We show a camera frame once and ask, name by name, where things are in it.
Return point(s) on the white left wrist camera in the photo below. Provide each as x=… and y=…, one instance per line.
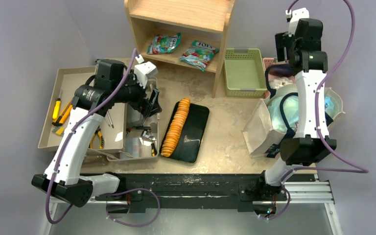
x=144, y=72

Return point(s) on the light blue plastic grocery bag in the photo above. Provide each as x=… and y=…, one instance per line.
x=281, y=108

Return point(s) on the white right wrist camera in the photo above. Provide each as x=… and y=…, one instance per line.
x=293, y=16

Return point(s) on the small yellow screwdriver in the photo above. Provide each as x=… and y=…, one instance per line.
x=57, y=105

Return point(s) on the yellow handled pliers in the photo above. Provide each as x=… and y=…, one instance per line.
x=97, y=140

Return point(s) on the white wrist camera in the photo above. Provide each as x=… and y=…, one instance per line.
x=144, y=72
x=293, y=16

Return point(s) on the orange spiral bread loaf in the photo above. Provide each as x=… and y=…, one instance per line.
x=174, y=132

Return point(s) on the black rectangular tray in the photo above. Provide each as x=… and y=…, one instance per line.
x=188, y=147

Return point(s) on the left candy bag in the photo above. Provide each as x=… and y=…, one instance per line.
x=161, y=44

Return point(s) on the yellow utility knife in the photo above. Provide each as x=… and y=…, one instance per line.
x=58, y=123

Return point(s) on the green plastic basket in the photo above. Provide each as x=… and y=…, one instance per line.
x=244, y=73

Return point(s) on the beige canvas tote bag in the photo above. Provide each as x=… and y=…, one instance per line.
x=265, y=128

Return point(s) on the wooden shelf unit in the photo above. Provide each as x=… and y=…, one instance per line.
x=207, y=21

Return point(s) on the pink plastic basket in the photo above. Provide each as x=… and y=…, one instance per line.
x=270, y=75

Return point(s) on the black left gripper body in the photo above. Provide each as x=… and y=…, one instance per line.
x=137, y=100

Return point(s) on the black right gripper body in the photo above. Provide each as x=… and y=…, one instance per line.
x=280, y=45

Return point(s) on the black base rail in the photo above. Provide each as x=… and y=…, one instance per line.
x=191, y=191

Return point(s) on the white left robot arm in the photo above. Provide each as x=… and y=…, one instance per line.
x=113, y=83

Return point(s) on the right candy bag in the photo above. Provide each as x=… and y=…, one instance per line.
x=199, y=54

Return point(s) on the stubby black yellow screwdriver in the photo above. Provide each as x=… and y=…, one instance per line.
x=153, y=150

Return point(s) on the grey open toolbox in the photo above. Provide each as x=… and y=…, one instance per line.
x=132, y=135

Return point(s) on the white garlic bulb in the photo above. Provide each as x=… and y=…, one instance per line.
x=279, y=82

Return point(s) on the candy bag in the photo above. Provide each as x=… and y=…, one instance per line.
x=199, y=54
x=161, y=44

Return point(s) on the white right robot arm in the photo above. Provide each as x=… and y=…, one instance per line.
x=310, y=143

